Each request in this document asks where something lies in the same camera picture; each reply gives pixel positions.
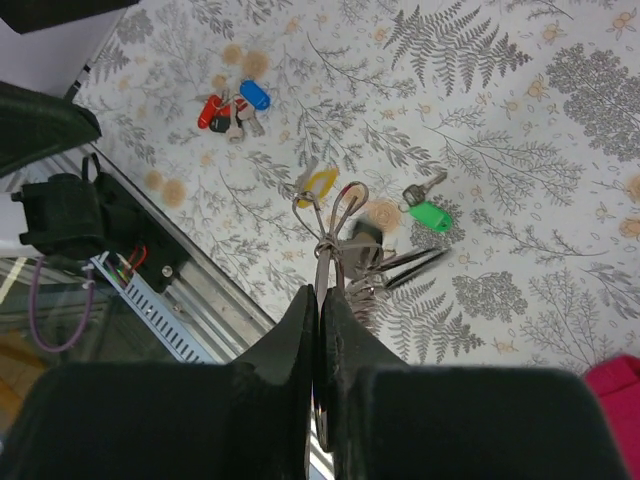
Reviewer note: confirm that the blue tagged key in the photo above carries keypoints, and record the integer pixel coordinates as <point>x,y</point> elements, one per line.
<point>252,100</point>

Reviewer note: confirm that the floral patterned table mat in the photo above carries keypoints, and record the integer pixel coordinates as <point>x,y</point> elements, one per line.
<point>531,107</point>

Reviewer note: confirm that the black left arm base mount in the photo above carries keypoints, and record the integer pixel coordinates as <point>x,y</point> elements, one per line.
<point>82,216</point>

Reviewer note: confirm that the yellow tagged key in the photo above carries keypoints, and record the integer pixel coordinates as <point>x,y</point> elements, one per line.
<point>317,182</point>

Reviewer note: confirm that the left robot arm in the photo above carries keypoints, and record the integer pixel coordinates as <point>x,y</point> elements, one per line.
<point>46,47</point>

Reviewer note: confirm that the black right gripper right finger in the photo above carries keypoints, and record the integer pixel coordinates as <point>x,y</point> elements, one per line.
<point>382,418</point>

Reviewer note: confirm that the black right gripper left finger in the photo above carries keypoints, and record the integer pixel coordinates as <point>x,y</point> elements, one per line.
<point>247,419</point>

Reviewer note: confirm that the red folded cloth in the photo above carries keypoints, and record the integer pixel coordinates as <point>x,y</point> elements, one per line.
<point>616,384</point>

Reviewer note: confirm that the large metal keyring with clips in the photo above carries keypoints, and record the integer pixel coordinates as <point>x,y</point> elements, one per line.
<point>362,270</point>

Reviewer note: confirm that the grey slotted cable duct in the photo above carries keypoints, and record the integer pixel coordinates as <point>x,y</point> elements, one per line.
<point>161,320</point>

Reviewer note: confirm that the red tagged key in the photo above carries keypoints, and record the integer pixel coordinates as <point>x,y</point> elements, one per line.
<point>222,116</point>

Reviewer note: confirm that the aluminium enclosure frame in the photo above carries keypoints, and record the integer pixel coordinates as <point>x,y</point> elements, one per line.
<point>247,419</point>

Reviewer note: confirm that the green tagged key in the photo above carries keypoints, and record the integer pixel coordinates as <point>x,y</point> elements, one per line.
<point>422,210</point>

